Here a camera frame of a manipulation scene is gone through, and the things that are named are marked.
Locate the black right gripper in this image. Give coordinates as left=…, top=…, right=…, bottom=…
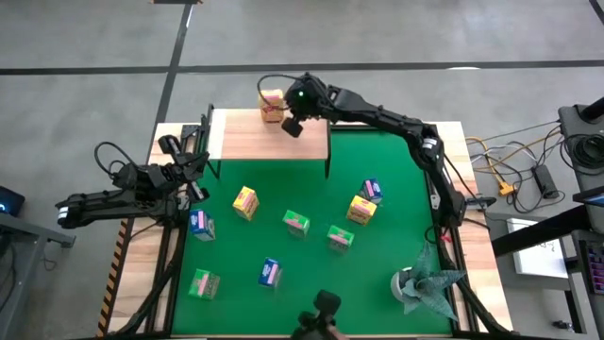
left=281, top=71, right=339, bottom=139

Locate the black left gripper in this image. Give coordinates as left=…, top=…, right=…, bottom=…
left=141, top=134, right=211, bottom=203

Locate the yellow Corn Pops cereal box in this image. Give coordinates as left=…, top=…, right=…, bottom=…
left=231, top=185, right=260, bottom=222
left=257, top=88, right=286, bottom=125
left=345, top=195, right=378, bottom=227

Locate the blue Frosted Flakes cereal box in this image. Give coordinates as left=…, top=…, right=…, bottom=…
left=257, top=257, right=283, bottom=289
left=188, top=209, right=217, bottom=243
left=358, top=178, right=384, bottom=205

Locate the green Apple Jacks cereal box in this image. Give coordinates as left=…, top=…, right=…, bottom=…
left=187, top=267, right=222, bottom=301
left=326, top=224, right=356, bottom=255
left=281, top=209, right=311, bottom=240

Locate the green table mat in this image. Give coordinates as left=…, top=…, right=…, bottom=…
left=170, top=129, right=454, bottom=337

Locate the yellow black hazard tape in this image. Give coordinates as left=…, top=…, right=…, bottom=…
left=96, top=219, right=129, bottom=337

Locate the black device blue light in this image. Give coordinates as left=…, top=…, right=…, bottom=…
left=0, top=185, right=26, bottom=217

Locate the potted snake plant white pot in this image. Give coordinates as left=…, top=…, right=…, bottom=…
left=390, top=241, right=467, bottom=322

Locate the black power adapter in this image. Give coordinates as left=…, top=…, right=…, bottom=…
left=531, top=163, right=561, bottom=199

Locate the black metal beam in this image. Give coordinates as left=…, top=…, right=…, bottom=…
left=490, top=203, right=584, bottom=259

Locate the white paper sheet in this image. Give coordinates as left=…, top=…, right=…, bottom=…
left=505, top=216, right=570, bottom=279

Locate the dark laptop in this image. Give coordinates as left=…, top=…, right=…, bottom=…
left=572, top=185, right=604, bottom=209

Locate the keyboard with coloured keys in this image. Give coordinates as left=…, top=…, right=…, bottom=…
left=584, top=238, right=604, bottom=297

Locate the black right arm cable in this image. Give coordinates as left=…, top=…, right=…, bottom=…
left=256, top=73, right=303, bottom=112

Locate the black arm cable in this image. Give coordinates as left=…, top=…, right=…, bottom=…
left=92, top=140, right=143, bottom=183
left=256, top=73, right=303, bottom=112

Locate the wooden shelf black metal frame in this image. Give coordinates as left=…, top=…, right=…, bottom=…
left=200, top=102, right=332, bottom=180

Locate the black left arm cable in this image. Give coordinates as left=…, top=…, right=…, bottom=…
left=92, top=140, right=143, bottom=183

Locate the yellow power plug cable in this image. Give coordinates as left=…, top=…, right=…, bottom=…
left=465, top=135, right=515, bottom=197

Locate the coiled black cable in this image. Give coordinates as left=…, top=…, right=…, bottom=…
left=564, top=133, right=604, bottom=170

